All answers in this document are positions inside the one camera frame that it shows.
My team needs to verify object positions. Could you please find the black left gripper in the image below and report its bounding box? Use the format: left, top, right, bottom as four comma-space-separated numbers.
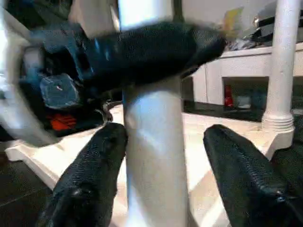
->
21, 23, 105, 138

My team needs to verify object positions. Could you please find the red item in cabinet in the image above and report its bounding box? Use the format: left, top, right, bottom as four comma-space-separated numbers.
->
223, 84, 234, 106

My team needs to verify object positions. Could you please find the black work mat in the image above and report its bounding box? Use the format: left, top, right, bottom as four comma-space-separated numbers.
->
0, 100, 303, 227

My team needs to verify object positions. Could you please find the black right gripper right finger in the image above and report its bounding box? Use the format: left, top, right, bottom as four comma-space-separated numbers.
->
203, 124, 303, 227

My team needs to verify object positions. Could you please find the small dark clutter pile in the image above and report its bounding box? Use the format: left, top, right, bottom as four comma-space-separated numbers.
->
227, 33, 274, 52

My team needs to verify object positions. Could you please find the white plastic table leg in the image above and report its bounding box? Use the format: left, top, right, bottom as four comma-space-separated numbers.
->
261, 0, 297, 133
117, 0, 190, 227

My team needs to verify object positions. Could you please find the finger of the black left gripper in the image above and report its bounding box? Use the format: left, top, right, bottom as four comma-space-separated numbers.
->
82, 21, 227, 89

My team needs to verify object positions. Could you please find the white glass-door cabinet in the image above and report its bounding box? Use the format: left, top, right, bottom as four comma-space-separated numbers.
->
181, 42, 303, 110

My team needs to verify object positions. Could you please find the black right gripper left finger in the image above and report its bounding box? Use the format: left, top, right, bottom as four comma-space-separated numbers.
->
35, 122, 129, 227

